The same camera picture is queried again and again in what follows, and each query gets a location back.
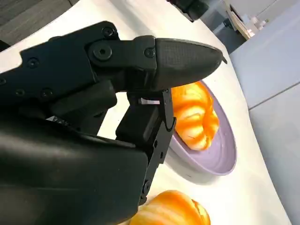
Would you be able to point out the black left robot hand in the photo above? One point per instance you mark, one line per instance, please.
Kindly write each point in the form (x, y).
(189, 9)

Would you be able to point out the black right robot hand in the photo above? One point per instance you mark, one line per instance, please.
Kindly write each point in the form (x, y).
(70, 164)

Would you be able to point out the orange white toy bread roll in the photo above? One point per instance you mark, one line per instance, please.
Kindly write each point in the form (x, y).
(168, 208)
(194, 117)

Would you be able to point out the background wooden desk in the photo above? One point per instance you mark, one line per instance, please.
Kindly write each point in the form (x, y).
(243, 21)

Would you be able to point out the grey desk partition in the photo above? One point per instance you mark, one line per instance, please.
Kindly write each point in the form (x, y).
(276, 93)

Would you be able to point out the lilac plate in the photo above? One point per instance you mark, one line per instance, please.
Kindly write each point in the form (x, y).
(211, 161)

